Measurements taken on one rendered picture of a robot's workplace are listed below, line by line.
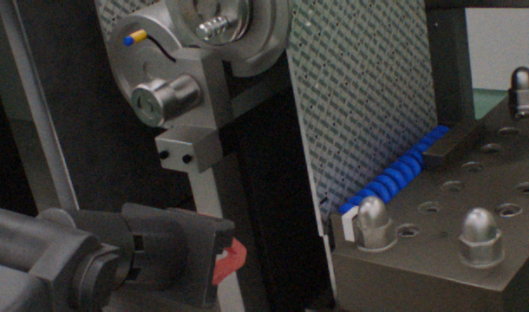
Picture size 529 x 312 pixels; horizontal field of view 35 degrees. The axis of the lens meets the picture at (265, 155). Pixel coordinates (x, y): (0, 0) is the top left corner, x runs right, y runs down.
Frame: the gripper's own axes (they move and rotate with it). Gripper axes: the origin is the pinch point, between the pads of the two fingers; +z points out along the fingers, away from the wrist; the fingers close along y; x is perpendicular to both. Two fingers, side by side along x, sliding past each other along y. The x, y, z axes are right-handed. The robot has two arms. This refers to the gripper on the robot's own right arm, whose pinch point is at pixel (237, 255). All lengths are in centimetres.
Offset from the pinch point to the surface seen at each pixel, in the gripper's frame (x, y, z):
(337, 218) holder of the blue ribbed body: 4.1, 2.4, 10.9
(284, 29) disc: 19.6, 0.9, 0.3
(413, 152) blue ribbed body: 11.8, 2.9, 22.4
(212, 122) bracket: 11.1, -6.7, 1.7
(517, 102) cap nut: 19.7, 7.6, 36.2
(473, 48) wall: 74, -115, 279
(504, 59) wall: 70, -101, 281
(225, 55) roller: 17.3, -6.0, 1.1
